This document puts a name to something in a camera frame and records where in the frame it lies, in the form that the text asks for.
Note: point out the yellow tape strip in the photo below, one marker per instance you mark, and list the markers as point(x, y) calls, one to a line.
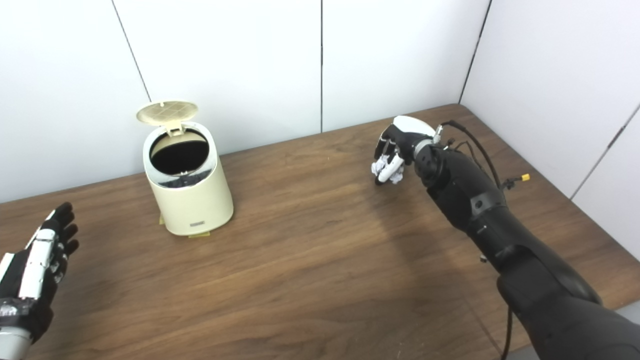
point(200, 234)

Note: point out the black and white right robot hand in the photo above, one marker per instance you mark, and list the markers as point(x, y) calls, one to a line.
point(407, 130)

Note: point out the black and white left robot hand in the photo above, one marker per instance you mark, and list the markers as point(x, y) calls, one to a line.
point(35, 270)

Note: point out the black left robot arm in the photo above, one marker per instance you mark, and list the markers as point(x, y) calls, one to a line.
point(12, 345)

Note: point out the cream-colored bin body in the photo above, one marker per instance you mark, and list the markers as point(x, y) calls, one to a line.
point(195, 205)

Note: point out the cream round bin lid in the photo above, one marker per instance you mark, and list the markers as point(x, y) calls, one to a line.
point(167, 112)

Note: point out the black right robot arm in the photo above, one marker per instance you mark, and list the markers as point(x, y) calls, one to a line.
point(480, 205)

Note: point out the white paper ball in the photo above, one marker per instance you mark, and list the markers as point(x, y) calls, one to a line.
point(397, 176)

